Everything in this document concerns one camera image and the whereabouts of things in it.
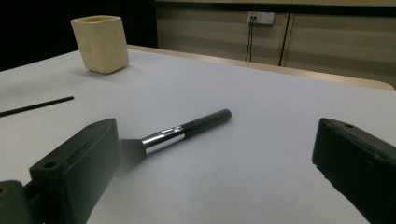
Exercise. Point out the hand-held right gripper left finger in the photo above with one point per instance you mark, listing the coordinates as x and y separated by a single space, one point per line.
77 165

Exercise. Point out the black horizontal bar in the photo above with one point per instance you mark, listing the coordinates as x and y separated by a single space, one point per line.
280 7

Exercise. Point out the white table mat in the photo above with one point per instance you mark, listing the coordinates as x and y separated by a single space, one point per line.
249 93

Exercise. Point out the beige square cup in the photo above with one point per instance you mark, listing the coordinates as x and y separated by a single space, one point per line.
101 46

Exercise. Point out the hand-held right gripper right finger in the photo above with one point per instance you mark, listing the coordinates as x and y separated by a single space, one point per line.
358 161

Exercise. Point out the thin black makeup pencil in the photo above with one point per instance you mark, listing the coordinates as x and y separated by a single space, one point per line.
37 106

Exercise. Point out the wooden table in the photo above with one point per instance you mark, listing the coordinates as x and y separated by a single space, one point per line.
280 70

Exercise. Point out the white wall socket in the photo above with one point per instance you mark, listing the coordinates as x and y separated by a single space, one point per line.
263 18

